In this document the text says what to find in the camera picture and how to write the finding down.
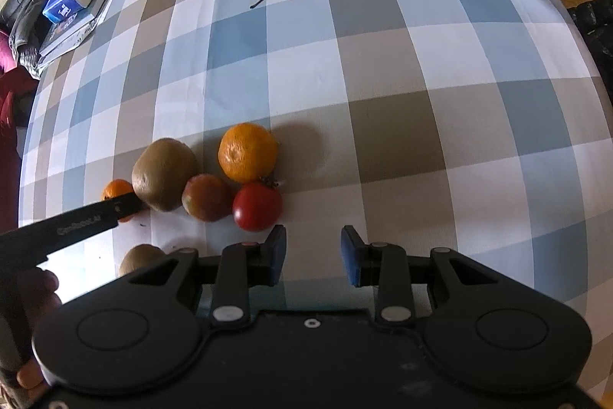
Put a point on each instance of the large orange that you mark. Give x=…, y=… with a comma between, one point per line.
x=248, y=152

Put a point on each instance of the grey jacket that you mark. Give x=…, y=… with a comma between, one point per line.
x=26, y=40

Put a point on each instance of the red plum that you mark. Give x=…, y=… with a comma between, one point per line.
x=207, y=197

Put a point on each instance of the dark jacket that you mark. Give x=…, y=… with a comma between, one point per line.
x=594, y=40

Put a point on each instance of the dark red cloth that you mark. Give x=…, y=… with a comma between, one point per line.
x=12, y=102

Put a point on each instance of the brown kiwi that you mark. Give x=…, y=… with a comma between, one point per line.
x=165, y=174
x=141, y=256

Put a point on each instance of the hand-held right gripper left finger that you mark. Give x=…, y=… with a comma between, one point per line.
x=275, y=255

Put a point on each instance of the blue tissue pack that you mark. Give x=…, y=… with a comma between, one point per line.
x=62, y=9

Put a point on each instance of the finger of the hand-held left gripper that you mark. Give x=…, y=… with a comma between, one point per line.
x=125, y=207

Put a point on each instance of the small tangerine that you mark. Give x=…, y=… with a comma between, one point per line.
x=116, y=188

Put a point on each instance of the checkered tablecloth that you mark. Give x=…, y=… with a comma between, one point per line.
x=383, y=102

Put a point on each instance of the stack of books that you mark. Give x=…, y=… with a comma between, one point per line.
x=81, y=25

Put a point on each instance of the person's left hand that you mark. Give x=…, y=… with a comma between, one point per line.
x=45, y=289

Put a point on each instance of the red tomato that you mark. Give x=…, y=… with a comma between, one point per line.
x=257, y=207

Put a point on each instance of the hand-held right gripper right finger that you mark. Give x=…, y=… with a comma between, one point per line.
x=353, y=258

